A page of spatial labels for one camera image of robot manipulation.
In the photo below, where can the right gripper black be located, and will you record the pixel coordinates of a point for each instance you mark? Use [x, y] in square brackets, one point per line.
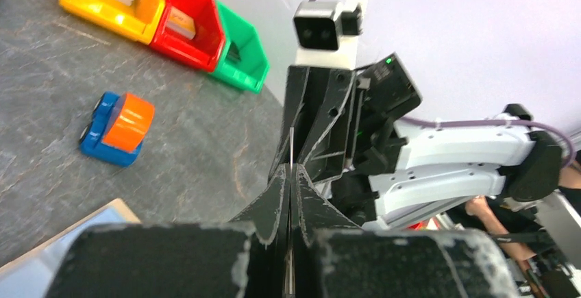
[390, 96]

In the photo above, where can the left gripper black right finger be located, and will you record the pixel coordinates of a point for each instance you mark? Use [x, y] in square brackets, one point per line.
[336, 258]

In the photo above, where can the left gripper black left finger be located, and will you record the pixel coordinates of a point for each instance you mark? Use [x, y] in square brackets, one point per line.
[243, 257]

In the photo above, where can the beige gold card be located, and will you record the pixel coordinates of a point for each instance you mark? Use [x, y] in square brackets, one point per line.
[291, 148]

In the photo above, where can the beige leather card holder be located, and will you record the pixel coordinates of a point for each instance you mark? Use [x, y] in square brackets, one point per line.
[31, 274]

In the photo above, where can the black card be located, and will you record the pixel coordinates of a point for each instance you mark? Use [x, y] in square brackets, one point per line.
[233, 53]

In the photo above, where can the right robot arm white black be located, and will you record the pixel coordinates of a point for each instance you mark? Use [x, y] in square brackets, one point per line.
[444, 164]

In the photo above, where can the orange card in red bin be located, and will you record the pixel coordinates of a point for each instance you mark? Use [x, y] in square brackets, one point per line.
[181, 23]

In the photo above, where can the green plastic bin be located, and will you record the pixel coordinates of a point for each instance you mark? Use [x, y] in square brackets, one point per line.
[250, 73]

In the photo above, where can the red plastic bin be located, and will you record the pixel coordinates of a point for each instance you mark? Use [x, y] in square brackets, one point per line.
[204, 50]

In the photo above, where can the orange blue toy car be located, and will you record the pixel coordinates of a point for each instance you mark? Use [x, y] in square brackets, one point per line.
[117, 128]

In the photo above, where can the yellow plastic bin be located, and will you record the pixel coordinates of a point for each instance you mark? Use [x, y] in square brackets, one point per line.
[138, 21]

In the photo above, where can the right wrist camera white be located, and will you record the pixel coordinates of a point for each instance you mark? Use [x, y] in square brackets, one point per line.
[328, 33]

